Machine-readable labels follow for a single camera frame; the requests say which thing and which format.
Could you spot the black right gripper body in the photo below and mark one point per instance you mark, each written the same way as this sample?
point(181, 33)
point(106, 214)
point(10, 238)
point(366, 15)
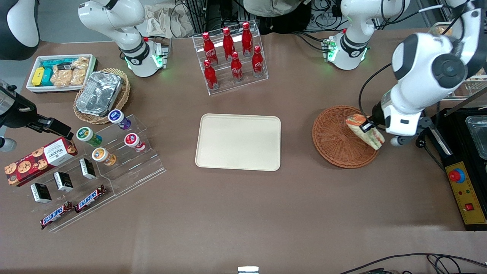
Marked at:
point(18, 112)

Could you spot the triangle sandwich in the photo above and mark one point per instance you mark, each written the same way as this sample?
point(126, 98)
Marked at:
point(371, 139)

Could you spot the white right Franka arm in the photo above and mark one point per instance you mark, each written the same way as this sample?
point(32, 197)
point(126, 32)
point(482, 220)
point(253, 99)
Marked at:
point(121, 26)

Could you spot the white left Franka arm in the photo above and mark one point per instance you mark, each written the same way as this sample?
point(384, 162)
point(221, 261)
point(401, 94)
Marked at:
point(426, 72)

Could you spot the brown wicker basket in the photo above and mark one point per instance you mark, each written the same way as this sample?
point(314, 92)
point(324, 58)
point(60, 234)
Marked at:
point(335, 140)

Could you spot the silver foil tray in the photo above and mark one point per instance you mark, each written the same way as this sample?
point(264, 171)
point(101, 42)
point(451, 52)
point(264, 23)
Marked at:
point(99, 93)

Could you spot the light wicker basket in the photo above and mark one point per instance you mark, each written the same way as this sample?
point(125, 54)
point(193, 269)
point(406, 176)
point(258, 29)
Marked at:
point(123, 95)

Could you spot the cream plastic serving tray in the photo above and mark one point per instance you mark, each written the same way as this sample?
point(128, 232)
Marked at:
point(237, 142)

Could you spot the white plastic bin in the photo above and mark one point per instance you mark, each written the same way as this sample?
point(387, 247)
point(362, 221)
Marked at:
point(32, 89)

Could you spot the green gum jar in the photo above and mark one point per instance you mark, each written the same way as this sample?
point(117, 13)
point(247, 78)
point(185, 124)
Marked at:
point(86, 135)

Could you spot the red Walkers shortbread box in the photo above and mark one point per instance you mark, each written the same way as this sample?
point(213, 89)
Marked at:
point(40, 160)

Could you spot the yellow snack pack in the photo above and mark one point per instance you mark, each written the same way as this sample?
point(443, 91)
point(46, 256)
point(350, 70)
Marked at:
point(38, 77)

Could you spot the teal snack pack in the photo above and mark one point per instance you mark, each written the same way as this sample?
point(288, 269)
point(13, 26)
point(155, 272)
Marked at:
point(47, 77)
point(57, 62)

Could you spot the clear pack of crackers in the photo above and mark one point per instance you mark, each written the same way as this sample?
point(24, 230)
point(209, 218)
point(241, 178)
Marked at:
point(61, 78)
point(80, 74)

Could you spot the small black box white label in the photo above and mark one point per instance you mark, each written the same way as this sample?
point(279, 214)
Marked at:
point(87, 168)
point(63, 181)
point(40, 193)

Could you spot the black appliance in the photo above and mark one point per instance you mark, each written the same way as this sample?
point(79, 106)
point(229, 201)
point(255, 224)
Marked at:
point(452, 133)

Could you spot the orange gum jar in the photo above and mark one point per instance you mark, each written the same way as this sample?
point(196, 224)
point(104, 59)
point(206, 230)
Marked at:
point(102, 155)

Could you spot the purple gum jar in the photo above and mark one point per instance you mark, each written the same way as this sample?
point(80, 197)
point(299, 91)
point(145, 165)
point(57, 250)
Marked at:
point(117, 116)

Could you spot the metal bar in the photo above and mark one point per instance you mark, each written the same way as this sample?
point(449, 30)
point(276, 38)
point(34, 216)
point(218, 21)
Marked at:
point(466, 102)

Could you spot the clear glass container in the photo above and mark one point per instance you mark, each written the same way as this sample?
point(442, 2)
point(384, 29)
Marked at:
point(478, 137)

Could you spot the red gum jar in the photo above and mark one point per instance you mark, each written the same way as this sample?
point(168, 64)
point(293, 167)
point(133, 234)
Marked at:
point(133, 140)

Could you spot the Snickers chocolate bar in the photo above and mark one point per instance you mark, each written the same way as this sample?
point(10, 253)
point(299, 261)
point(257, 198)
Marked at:
point(55, 215)
point(90, 198)

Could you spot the clear acrylic stepped display stand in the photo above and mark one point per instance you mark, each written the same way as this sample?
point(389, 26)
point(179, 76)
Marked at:
point(129, 167)

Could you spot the yellow emergency stop box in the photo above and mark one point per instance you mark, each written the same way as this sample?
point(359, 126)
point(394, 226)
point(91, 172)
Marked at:
point(466, 198)

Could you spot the clear acrylic bottle rack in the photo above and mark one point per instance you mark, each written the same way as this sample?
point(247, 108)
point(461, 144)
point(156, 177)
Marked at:
point(262, 78)

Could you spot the red Coca-Cola bottle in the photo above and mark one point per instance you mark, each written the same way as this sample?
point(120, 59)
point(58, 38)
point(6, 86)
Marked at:
point(257, 62)
point(247, 38)
point(209, 47)
point(228, 43)
point(236, 68)
point(210, 76)

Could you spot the beige cloth bag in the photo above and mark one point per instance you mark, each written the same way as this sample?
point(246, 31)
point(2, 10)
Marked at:
point(163, 21)

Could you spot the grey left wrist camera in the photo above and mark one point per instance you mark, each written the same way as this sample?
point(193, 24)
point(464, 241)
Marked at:
point(397, 141)

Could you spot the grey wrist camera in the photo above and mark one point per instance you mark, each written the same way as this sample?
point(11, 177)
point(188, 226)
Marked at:
point(7, 144)
point(397, 141)

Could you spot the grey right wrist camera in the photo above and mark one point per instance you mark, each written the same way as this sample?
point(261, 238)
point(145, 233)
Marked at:
point(7, 144)

